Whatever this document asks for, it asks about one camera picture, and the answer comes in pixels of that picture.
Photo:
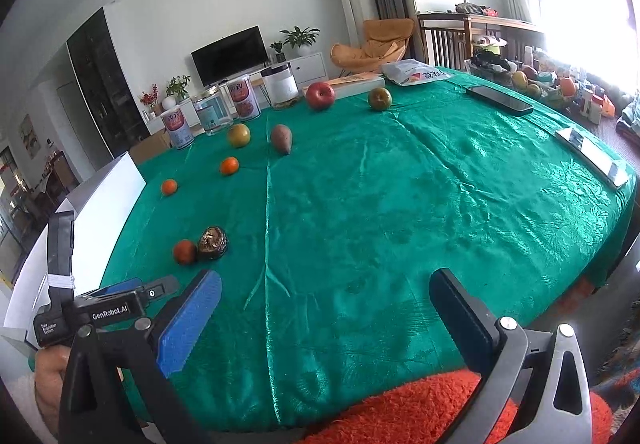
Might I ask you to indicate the floral patterned cloth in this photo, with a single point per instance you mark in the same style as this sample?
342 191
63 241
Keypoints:
620 374

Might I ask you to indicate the white round jar black lid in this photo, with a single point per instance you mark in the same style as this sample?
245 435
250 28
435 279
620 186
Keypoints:
280 86

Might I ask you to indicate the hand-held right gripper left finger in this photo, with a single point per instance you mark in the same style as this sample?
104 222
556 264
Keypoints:
190 324

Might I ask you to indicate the white television cabinet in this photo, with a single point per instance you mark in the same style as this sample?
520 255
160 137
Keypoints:
310 68

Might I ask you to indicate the person's left hand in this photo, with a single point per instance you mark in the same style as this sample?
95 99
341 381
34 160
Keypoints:
50 379

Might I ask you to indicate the yellow green round fruit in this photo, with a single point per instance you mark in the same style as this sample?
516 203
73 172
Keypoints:
239 135

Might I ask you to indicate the black flat television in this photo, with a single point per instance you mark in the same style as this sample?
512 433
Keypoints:
230 54

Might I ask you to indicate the large green potted plant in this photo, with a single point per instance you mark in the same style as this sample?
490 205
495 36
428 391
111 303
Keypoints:
300 38

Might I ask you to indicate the brown sweet potato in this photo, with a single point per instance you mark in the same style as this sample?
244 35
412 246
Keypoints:
281 139

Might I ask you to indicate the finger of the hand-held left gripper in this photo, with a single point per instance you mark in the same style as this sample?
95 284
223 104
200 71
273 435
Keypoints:
112 287
157 291

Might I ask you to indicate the red flower vase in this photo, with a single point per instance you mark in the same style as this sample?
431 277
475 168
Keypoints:
148 99

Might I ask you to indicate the black glass cabinet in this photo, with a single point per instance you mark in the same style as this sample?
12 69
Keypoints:
105 83

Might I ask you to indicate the clear glass jar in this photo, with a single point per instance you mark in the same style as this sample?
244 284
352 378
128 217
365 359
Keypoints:
212 113

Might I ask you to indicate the red apple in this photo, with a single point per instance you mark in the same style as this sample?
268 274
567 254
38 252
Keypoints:
320 95

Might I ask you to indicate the small red orange fruit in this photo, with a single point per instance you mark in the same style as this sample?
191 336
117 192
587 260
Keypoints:
184 252

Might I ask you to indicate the orange lounge chair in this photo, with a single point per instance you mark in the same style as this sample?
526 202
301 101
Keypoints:
375 46

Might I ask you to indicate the brown cardboard box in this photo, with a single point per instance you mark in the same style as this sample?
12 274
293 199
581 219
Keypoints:
150 148

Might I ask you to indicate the silver flat bar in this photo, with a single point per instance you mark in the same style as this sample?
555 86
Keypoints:
592 152

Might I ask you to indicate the printed plastic snack bag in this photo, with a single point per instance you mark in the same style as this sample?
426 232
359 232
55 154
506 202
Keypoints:
415 72

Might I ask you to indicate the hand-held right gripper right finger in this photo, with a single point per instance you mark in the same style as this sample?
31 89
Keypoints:
460 319

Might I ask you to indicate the green plant white vase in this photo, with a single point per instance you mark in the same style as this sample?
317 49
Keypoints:
176 91

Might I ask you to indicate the small orange tangerine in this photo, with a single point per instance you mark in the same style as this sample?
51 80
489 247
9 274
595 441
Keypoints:
229 165
169 187

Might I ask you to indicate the basket of assorted fruit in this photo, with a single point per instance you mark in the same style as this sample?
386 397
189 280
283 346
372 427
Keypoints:
530 83

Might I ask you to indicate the black smartphone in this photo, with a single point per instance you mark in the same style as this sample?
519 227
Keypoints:
500 99

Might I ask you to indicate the white board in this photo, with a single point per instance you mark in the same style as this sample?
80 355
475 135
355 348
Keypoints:
100 194

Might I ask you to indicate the white flat cardboard box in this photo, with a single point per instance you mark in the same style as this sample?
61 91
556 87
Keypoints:
357 84

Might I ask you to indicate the green mottled round fruit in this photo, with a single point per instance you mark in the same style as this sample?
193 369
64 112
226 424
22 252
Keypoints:
379 98

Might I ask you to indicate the dark brown cracked fruit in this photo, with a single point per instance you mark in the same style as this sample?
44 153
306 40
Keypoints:
212 244

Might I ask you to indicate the green satin tablecloth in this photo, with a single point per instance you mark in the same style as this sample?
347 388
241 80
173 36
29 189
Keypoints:
350 224

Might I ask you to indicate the framed wall picture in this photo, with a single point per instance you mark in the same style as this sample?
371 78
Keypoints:
30 136

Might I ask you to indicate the wooden slatted table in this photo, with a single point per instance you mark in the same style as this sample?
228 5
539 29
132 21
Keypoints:
450 43

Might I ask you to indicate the small green potted plant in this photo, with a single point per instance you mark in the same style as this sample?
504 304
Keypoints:
278 52

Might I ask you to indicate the pink label tin can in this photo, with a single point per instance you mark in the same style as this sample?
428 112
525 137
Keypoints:
177 129
243 97

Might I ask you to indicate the orange fleece garment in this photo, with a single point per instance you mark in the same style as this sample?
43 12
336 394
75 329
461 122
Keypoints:
425 409

